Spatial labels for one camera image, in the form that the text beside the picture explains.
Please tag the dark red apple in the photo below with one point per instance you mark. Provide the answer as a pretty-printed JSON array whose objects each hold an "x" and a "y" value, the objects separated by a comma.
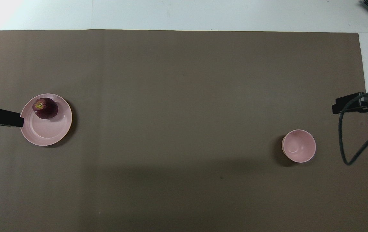
[{"x": 47, "y": 111}]

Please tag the pink round plate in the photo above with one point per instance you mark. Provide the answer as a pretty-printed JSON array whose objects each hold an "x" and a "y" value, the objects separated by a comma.
[{"x": 47, "y": 130}]

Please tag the pink round bowl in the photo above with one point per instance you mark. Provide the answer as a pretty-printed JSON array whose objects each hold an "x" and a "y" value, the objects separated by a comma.
[{"x": 299, "y": 146}]

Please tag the brown table mat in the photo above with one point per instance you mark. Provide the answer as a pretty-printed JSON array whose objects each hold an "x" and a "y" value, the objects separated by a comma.
[{"x": 177, "y": 96}]

